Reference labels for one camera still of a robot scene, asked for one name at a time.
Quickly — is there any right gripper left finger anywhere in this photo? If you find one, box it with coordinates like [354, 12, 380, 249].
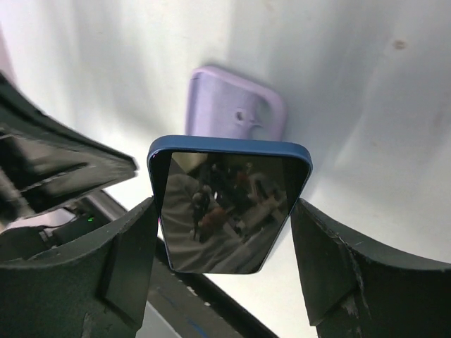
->
[1, 198, 158, 337]

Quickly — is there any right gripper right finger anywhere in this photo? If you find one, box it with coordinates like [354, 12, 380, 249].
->
[291, 199, 450, 338]

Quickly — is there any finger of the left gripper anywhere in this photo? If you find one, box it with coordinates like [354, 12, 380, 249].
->
[1, 75, 137, 222]

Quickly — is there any lilac phone case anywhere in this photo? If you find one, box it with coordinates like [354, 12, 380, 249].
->
[185, 65, 288, 141]

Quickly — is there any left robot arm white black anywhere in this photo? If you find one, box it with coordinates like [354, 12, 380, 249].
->
[1, 75, 137, 261]

